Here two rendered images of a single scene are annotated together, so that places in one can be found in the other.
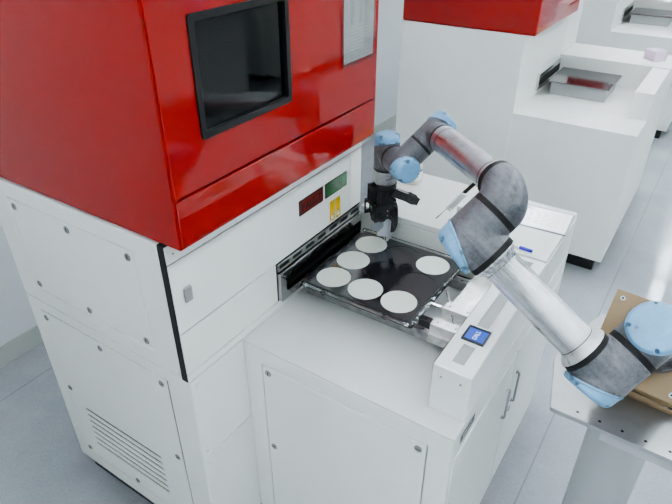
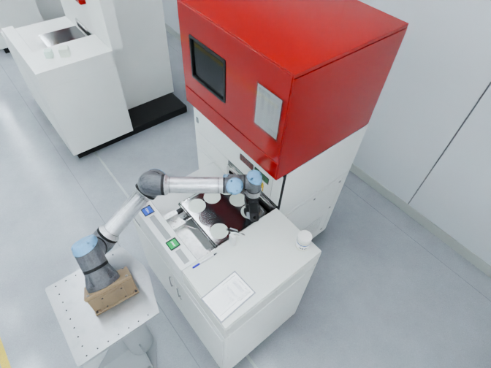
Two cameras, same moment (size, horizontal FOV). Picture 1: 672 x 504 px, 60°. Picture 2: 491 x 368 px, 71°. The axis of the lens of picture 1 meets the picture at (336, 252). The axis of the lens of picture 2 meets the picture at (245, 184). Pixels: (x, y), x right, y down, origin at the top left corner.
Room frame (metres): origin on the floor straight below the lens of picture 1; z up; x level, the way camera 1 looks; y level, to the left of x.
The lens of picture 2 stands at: (1.84, -1.24, 2.51)
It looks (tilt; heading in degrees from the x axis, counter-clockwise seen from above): 50 degrees down; 104
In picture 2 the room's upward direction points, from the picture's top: 4 degrees clockwise
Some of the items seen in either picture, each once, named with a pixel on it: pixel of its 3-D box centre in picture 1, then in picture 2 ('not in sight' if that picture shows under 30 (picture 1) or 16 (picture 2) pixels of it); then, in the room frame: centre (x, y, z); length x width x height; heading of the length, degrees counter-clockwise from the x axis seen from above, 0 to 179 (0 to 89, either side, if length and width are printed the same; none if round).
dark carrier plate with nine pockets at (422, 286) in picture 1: (383, 271); (223, 209); (1.44, -0.14, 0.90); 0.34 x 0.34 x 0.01; 57
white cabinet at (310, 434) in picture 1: (415, 387); (218, 268); (1.45, -0.27, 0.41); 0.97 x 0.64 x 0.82; 147
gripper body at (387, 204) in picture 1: (382, 199); (251, 199); (1.60, -0.14, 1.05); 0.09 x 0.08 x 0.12; 115
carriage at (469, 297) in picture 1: (468, 307); (186, 238); (1.31, -0.37, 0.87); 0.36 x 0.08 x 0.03; 147
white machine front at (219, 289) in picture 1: (282, 243); (233, 158); (1.40, 0.15, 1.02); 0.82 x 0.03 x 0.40; 147
